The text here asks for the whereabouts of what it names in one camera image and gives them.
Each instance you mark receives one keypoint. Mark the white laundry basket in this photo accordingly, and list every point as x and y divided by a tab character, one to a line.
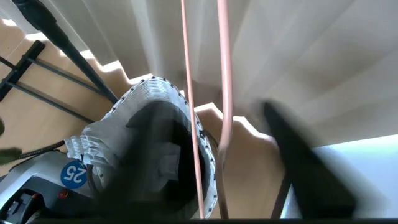
149	88

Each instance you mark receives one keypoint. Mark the white curtain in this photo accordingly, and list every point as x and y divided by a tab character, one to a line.
295	46

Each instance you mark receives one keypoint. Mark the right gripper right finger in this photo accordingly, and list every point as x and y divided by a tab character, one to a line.
314	180

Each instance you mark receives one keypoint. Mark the black clothes rack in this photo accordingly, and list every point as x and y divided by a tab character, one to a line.
46	21

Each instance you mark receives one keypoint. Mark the pink clothes hanger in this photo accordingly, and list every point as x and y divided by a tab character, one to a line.
224	62

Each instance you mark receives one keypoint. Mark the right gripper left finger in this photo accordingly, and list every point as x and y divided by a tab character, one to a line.
140	186

